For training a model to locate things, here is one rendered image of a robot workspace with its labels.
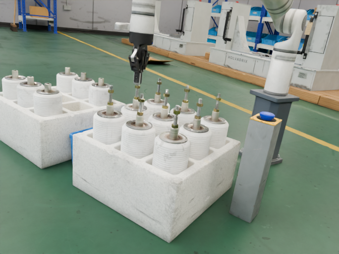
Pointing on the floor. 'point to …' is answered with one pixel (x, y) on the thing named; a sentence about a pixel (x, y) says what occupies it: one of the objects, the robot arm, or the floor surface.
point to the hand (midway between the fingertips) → (137, 77)
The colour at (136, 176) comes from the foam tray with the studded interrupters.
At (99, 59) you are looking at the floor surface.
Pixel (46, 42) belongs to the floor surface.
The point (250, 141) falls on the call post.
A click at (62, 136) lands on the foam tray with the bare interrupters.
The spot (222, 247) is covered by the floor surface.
